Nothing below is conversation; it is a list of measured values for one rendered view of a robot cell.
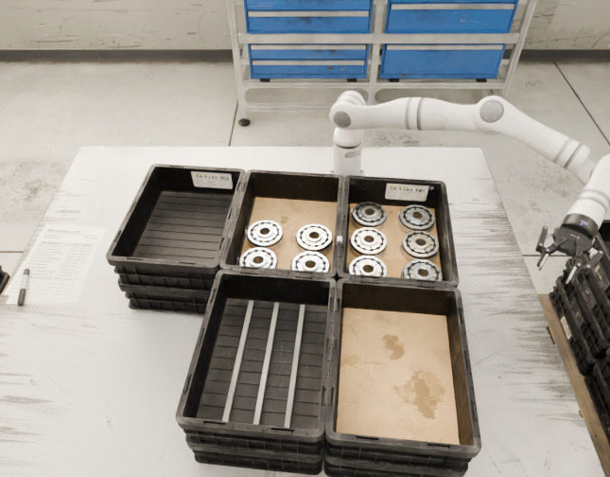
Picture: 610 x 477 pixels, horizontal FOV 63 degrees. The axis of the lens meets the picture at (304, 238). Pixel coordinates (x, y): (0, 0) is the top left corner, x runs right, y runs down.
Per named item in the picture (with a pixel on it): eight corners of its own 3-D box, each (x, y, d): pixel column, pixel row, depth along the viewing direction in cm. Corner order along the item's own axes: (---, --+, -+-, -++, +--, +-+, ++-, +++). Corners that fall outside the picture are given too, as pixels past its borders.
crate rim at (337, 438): (336, 283, 125) (337, 277, 124) (458, 292, 123) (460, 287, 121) (323, 443, 98) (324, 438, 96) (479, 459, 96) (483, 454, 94)
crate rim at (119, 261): (153, 168, 157) (151, 163, 156) (247, 174, 155) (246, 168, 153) (105, 265, 130) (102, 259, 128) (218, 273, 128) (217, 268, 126)
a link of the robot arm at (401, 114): (415, 108, 137) (424, 91, 143) (324, 105, 148) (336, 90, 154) (417, 137, 143) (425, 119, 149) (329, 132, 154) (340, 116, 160)
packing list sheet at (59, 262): (41, 224, 170) (40, 223, 170) (108, 224, 170) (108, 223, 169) (-2, 304, 147) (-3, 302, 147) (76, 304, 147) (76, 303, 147)
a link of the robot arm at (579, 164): (618, 184, 127) (566, 157, 132) (636, 163, 119) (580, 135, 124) (605, 203, 125) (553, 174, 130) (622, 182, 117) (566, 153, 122)
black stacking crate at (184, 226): (160, 192, 164) (152, 165, 156) (249, 198, 162) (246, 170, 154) (116, 288, 137) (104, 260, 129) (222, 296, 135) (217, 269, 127)
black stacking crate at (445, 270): (343, 203, 160) (345, 176, 151) (437, 210, 157) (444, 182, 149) (336, 305, 133) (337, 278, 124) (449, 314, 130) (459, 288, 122)
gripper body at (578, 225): (568, 205, 115) (551, 235, 112) (606, 220, 112) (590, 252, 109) (559, 222, 122) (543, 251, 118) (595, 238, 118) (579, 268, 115)
